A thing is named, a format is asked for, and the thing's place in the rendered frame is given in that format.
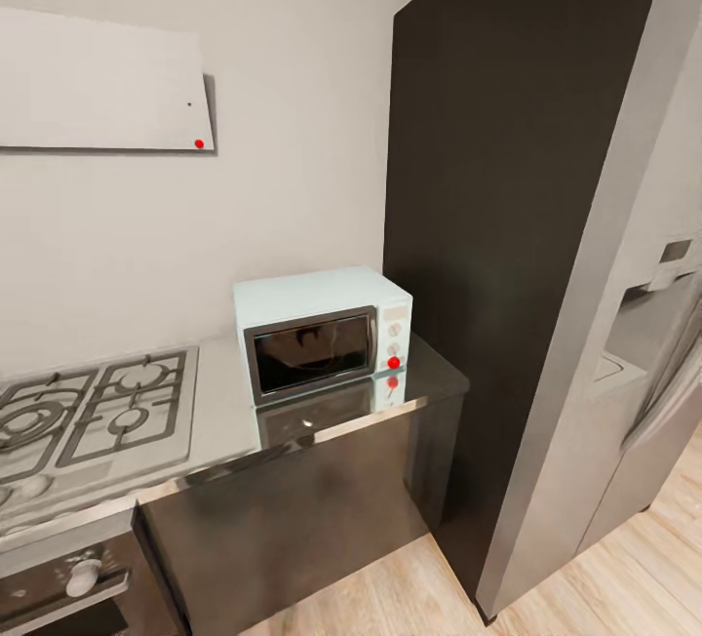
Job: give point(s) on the fridge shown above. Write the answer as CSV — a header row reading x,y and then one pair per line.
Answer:
x,y
544,210

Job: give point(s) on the range hood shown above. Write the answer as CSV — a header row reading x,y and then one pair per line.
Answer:
x,y
74,82

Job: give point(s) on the burner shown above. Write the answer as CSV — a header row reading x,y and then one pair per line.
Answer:
x,y
64,433

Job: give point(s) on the microwave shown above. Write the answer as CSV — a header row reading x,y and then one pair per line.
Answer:
x,y
306,331

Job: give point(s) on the oven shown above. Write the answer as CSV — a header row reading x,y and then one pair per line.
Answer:
x,y
105,578

